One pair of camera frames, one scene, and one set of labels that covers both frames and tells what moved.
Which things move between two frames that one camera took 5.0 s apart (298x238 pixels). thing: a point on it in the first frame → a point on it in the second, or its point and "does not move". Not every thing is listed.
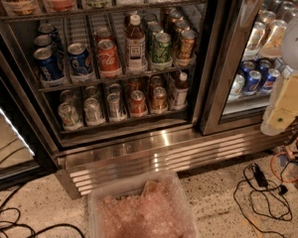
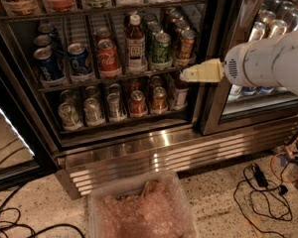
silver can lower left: x=70 y=116 does not move
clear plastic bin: x=156 y=205 does not move
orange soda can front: x=187 y=44 does not move
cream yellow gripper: x=297 y=47 → x=235 y=66
